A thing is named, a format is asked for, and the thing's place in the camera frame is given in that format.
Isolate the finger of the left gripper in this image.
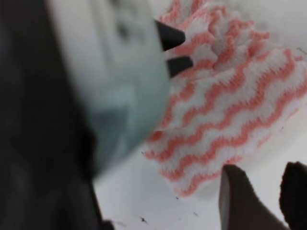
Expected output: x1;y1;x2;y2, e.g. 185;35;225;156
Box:
155;20;186;51
166;56;193;78

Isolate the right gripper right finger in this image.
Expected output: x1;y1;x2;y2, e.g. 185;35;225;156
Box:
279;162;307;230

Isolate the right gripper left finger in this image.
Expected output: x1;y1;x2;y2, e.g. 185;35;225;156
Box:
219;165;288;230

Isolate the pink white striped towel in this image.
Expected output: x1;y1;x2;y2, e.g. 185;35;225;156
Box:
142;0;307;197

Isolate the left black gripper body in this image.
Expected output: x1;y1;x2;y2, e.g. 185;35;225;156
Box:
0;0;169;230

